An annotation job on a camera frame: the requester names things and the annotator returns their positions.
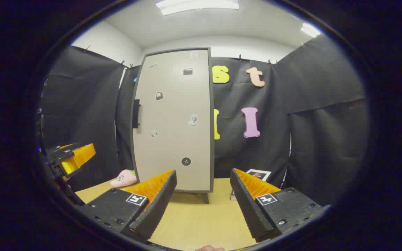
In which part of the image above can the long ceiling light panel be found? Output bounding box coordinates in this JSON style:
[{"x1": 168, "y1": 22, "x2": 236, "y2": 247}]
[{"x1": 156, "y1": 0, "x2": 240, "y2": 16}]

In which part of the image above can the pink plush toy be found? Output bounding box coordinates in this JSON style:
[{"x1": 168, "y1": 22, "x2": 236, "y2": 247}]
[{"x1": 110, "y1": 169, "x2": 137, "y2": 188}]

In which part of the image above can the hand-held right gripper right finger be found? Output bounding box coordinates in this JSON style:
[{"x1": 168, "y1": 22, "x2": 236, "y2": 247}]
[{"x1": 230, "y1": 168, "x2": 323, "y2": 243}]

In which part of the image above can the black backdrop cloth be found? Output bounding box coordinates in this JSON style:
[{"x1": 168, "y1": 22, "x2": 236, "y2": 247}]
[{"x1": 39, "y1": 34, "x2": 371, "y2": 206}]

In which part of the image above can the grey cabinet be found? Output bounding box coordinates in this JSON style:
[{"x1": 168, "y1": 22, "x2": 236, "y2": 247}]
[{"x1": 130, "y1": 47, "x2": 216, "y2": 204}]

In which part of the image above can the white book with portrait cover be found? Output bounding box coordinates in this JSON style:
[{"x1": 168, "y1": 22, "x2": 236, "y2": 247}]
[{"x1": 246, "y1": 169, "x2": 272, "y2": 182}]

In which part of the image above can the small ceiling light panel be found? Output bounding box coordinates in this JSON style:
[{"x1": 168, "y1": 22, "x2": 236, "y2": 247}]
[{"x1": 300, "y1": 23, "x2": 322, "y2": 38}]

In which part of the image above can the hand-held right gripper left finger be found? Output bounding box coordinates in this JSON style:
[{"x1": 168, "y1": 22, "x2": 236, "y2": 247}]
[{"x1": 79, "y1": 170, "x2": 177, "y2": 241}]

